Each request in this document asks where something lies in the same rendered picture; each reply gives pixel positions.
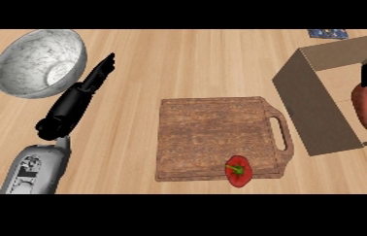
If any brown wooden cutting board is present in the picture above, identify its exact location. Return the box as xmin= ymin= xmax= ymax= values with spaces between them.
xmin=154 ymin=96 xmax=295 ymax=183

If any red bell pepper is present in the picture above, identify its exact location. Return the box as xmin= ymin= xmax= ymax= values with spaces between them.
xmin=224 ymin=154 xmax=254 ymax=188

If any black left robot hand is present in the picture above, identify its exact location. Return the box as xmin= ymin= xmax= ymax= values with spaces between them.
xmin=34 ymin=52 xmax=118 ymax=142

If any blue patterned flat object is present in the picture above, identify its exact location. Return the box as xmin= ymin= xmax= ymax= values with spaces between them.
xmin=307 ymin=29 xmax=350 ymax=41

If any grey marbled metal bowl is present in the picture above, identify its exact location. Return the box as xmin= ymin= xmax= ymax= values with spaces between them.
xmin=0 ymin=29 xmax=89 ymax=100

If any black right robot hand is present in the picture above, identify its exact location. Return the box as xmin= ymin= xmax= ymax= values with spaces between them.
xmin=360 ymin=59 xmax=367 ymax=87

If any open cardboard box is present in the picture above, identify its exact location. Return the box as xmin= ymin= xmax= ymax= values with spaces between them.
xmin=272 ymin=35 xmax=367 ymax=157

